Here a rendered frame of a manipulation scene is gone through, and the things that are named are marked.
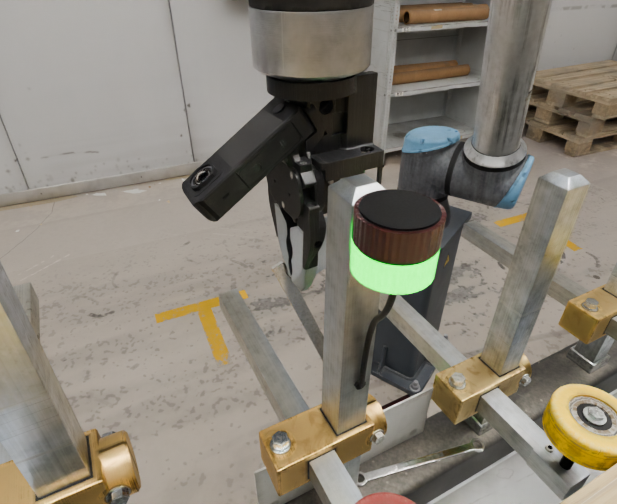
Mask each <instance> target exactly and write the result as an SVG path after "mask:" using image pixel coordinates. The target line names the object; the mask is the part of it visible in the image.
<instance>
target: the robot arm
mask: <svg viewBox="0 0 617 504"><path fill-rule="evenodd" d="M248 1H249V6H248V9H249V21H250V34H251V47H252V59H253V67H254V68H255V69H256V70H257V71H259V72H260V73H261V74H263V75H266V85H267V92H268V93H269V94H270V95H272V96H274V98H273V99H272V100H271V101H270V102H269V103H268V104H267V105H266V106H265V107H263V108H262V109H261V110H260V111H259V112H258V113H257V114H256V115H255V116H254V117H253V118H252V119H251V120H249V121H248V122H247V123H246V124H245V125H244V126H243V127H242V128H241V129H240V130H239V131H238V132H237V133H235V134H234V135H233V136H232V137H231V138H230V139H229V140H228V141H227V142H226V143H225V144H224V145H223V146H221V147H220V148H219V149H218V150H217V151H216V152H215V153H214V154H213V155H212V156H211V157H210V158H208V159H207V160H206V161H205V162H204V163H203V164H202V165H201V166H200V167H198V168H197V169H196V170H195V171H194V172H193V173H192V174H191V175H190V176H189V177H188V178H187V179H186V180H185V181H184V182H183V183H182V190H183V192H184V194H185V195H186V197H187V198H188V200H189V201H190V203H191V204H192V205H193V207H194V208H195V209H197V210H198V211H199V212H200V213H201V214H202V215H203V216H204V217H205V218H206V219H208V220H210V221H213V222H217V221H218V220H219V219H220V218H221V217H223V216H224V215H225V214H226V213H227V212H228V211H229V210H230V209H231V208H232V207H233V206H234V205H235V204H236V203H238V202H239V201H240V200H241V199H242V198H243V197H244V196H245V195H246V194H247V193H248V192H249V191H250V190H252V189H253V188H254V187H255V186H256V185H257V184H258V183H259V182H260V181H261V180H262V179H263V178H264V177H265V176H266V178H267V183H268V197H269V204H270V209H271V214H272V218H273V222H274V227H275V231H276V236H277V237H278V240H279V245H280V249H281V252H282V255H283V258H284V261H285V264H286V266H287V268H288V273H289V276H290V277H291V280H292V282H293V283H294V284H295V285H296V286H297V287H298V289H299V290H300V291H304V290H307V289H308V288H309V287H310V286H311V284H312V283H313V280H314V278H315V276H316V274H317V273H319V272H320V271H322V270H324V269H326V239H327V216H324V215H323V214H326V213H327V203H328V186H329V185H331V184H333V183H335V182H337V181H339V180H341V179H343V178H346V177H350V176H354V175H359V174H364V173H365V170H368V169H373V168H377V177H376V182H377V183H379V184H380V185H381V181H382V170H383V158H384V150H383V149H381V148H379V147H377V146H376V145H374V144H373V133H374V120H375V106H376V92H377V79H378V73H377V72H374V71H367V72H364V71H365V70H366V69H367V68H368V67H369V66H370V63H371V48H372V32H373V16H374V0H248ZM552 1H553V0H491V3H490V11H489V18H488V26H487V34H486V41H485V49H484V57H483V64H482V72H481V80H480V87H479V95H478V103H477V111H476V118H475V126H474V134H473V135H472V136H471V137H469V138H468V139H467V141H466V142H462V141H459V140H460V133H459V132H458V131H457V130H455V129H453V128H450V127H444V126H425V127H419V128H416V129H413V130H411V131H409V132H408V133H407V134H406V136H405V139H404V144H403V147H402V155H401V163H400V171H399V179H398V187H397V190H407V191H412V192H417V193H420V194H423V195H426V196H428V197H430V198H432V199H434V200H436V201H437V202H439V203H440V204H441V205H442V206H443V207H444V209H445V211H446V214H447V217H446V222H445V227H444V229H445V228H446V227H447V226H448V225H449V223H450V219H451V211H450V207H449V202H448V195H449V196H453V197H457V198H461V199H465V200H469V201H473V202H476V203H480V204H484V205H488V206H492V207H494V208H502V209H512V208H513V207H514V206H515V204H516V202H517V200H518V198H519V196H520V194H521V191H522V189H523V187H524V184H525V182H526V180H527V177H528V175H529V172H530V170H531V167H532V165H533V162H534V157H533V156H531V155H529V154H528V155H526V153H527V145H526V143H525V142H524V140H523V139H522V138H521V137H522V132H523V128H524V124H525V119H526V115H527V111H528V106H529V102H530V97H531V93H532V89H533V84H534V80H535V76H536V71H537V67H538V63H539V58H540V54H541V49H542V45H543V41H544V36H545V32H546V28H547V23H548V19H549V14H550V10H551V6H552ZM362 151H364V152H365V153H362ZM368 151H370V152H368Z"/></svg>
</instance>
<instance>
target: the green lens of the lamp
mask: <svg viewBox="0 0 617 504"><path fill-rule="evenodd" d="M439 252H440V249H439V251H438V252H437V254H436V255H434V256H433V257H432V258H430V259H429V260H427V261H425V262H423V263H420V264H416V265H410V266H395V265H388V264H383V263H380V262H377V261H374V260H372V259H370V258H368V257H367V256H365V255H364V254H362V253H361V252H360V251H359V250H358V248H357V247H356V246H355V244H354V243H353V240H352V241H351V256H350V270H351V272H352V274H353V276H354V277H355V278H356V279H357V280H358V281H359V282H360V283H361V284H363V285H364V286H366V287H368V288H370V289H373V290H375V291H378V292H382V293H387V294H410V293H415V292H418V291H420V290H423V289H424V288H426V287H428V286H429V285H430V284H431V282H432V281H433V279H434V276H435V271H436V266H437V261H438V257H439Z"/></svg>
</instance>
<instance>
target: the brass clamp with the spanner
mask: <svg viewBox="0 0 617 504"><path fill-rule="evenodd" d="M277 431H282V432H286V433H287V436H288V438H289V439H290V442H291V446H290V449H289V450H288V451H287V452H286V453H283V454H277V453H274V452H273V451H272V449H271V447H270V442H271V440H272V436H273V435H274V434H275V433H276V432H277ZM386 432H387V421H386V417H385V414H384V412H383V410H382V408H381V406H380V404H379V403H378V401H376V399H375V398H374V397H373V396H372V395H371V394H369V393H368V400H367V409H366V417H365V422H363V423H361V424H359V425H357V426H355V427H353V428H350V429H348V430H346V431H344V432H342V433H340V434H337V433H336V432H335V430H334V429H333V427H332V426H331V424H330V422H329V421H328V419H327V418H326V416H325V414H324V413H323V411H322V404H320V405H318V406H315V407H313V408H311V409H309V410H306V411H304V412H302V413H300V414H297V415H295V416H293V417H291V418H288V419H286V420H284V421H282V422H279V423H277V424H275V425H273V426H270V427H268V428H266V429H264V430H261V431H260V432H259V441H260V451H261V459H262V461H263V463H264V465H265V467H266V470H267V472H268V474H269V476H270V478H271V481H272V483H273V485H274V487H275V490H276V492H277V494H278V496H282V495H284V494H286V493H288V492H290V491H292V490H294V489H296V488H298V487H300V486H302V485H304V484H305V483H307V482H309V481H311V480H310V478H309V462H311V461H313V460H315V459H317V458H319V457H321V456H323V455H325V454H327V453H329V452H331V451H333V450H335V452H336V454H337V455H338V457H339V459H340V460H341V462H342V463H343V464H344V463H346V462H348V461H350V460H352V459H354V458H356V457H358V456H360V455H362V454H364V453H366V452H368V451H370V450H371V446H372V442H374V443H375V444H376V445H377V444H379V443H381V442H382V441H383V440H384V439H385V436H384V435H385V434H386Z"/></svg>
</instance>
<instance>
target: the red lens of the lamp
mask: <svg viewBox="0 0 617 504"><path fill-rule="evenodd" d="M374 192H377V191H374ZM374 192H370V193H367V194H365V195H363V196H361V197H360V198H359V199H358V200H357V201H356V202H355V204H354V211H353V226H352V240H353V243H354V244H355V246H356V247H357V248H358V249H359V250H360V251H361V252H363V253H364V254H366V255H367V256H370V257H372V258H374V259H377V260H380V261H384V262H388V263H395V264H412V263H418V262H422V261H425V260H428V259H430V258H431V257H433V256H434V255H436V254H437V252H438V251H439V249H440V247H441V242H442V237H443V232H444V227H445V222H446V217H447V214H446V211H445V209H444V207H443V206H442V205H441V204H440V203H439V202H437V201H436V200H434V199H432V198H430V197H428V196H426V195H424V196H426V197H428V198H430V199H432V200H433V201H435V202H436V203H437V204H438V205H439V207H440V209H441V212H442V217H441V220H440V221H439V222H438V223H437V224H436V225H435V226H433V227H431V228H428V229H425V230H421V231H413V232H401V231H393V230H388V229H384V228H381V227H378V226H375V225H373V224H371V223H369V222H368V221H366V220H365V219H364V218H363V217H362V216H361V215H360V213H359V210H358V206H359V204H360V201H361V200H362V199H363V198H364V197H365V196H367V195H369V194H371V193H374Z"/></svg>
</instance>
